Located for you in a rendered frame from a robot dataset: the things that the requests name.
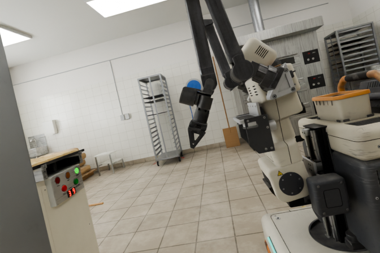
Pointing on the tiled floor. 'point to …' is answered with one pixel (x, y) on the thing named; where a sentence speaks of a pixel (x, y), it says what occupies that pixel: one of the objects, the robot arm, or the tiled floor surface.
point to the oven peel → (229, 134)
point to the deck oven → (286, 46)
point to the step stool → (108, 161)
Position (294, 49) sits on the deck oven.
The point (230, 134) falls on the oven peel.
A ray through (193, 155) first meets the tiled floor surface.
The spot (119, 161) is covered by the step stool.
